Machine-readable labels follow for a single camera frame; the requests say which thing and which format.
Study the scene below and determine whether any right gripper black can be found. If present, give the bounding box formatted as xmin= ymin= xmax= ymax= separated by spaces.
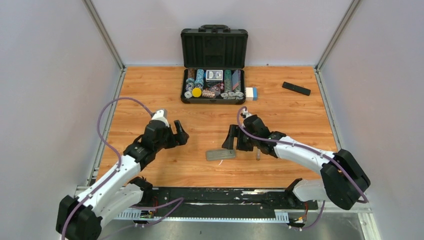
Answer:
xmin=222 ymin=125 xmax=259 ymax=152

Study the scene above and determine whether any grey remote control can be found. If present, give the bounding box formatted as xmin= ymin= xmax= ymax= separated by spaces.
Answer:
xmin=205 ymin=148 xmax=236 ymax=161

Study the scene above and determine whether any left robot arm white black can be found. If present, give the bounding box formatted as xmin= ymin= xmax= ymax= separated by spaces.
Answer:
xmin=55 ymin=119 xmax=189 ymax=240

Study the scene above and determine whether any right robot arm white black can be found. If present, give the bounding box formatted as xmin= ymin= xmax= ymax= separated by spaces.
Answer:
xmin=222 ymin=110 xmax=371 ymax=210

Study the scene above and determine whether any black remote control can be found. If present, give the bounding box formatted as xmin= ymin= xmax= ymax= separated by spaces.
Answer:
xmin=282 ymin=81 xmax=311 ymax=96

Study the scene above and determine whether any white blue card box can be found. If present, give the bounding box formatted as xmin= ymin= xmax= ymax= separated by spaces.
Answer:
xmin=245 ymin=87 xmax=258 ymax=101

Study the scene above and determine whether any green poker chip stack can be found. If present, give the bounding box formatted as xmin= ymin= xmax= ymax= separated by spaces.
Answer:
xmin=223 ymin=69 xmax=232 ymax=93

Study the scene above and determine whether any yellow poker chip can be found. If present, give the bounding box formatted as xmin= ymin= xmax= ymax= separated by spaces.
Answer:
xmin=191 ymin=87 xmax=203 ymax=98

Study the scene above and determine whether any teal poker chip stack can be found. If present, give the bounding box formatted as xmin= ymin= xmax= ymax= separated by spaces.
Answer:
xmin=194 ymin=69 xmax=205 ymax=88

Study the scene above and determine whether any blue playing card deck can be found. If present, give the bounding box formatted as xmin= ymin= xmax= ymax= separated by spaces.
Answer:
xmin=204 ymin=70 xmax=224 ymax=82

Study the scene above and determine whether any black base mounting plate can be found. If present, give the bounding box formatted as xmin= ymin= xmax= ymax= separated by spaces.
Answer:
xmin=136 ymin=187 xmax=318 ymax=219

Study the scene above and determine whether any black poker chip case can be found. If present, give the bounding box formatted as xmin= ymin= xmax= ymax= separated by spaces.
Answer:
xmin=180 ymin=24 xmax=248 ymax=105

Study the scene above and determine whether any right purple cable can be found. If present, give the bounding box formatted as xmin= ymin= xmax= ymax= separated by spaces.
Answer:
xmin=236 ymin=106 xmax=370 ymax=231

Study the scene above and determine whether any purple cable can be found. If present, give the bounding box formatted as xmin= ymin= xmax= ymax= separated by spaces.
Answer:
xmin=236 ymin=106 xmax=370 ymax=231
xmin=60 ymin=96 xmax=155 ymax=240

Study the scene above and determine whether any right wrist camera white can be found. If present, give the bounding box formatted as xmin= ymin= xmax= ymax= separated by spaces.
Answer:
xmin=240 ymin=109 xmax=252 ymax=120

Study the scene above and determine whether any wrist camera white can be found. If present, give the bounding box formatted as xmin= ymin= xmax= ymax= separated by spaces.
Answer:
xmin=151 ymin=108 xmax=170 ymax=127
xmin=240 ymin=109 xmax=252 ymax=120

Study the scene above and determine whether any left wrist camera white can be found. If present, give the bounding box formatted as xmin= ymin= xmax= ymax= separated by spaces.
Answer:
xmin=151 ymin=108 xmax=170 ymax=127

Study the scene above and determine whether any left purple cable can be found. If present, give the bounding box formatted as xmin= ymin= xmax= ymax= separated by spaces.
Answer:
xmin=60 ymin=96 xmax=155 ymax=240

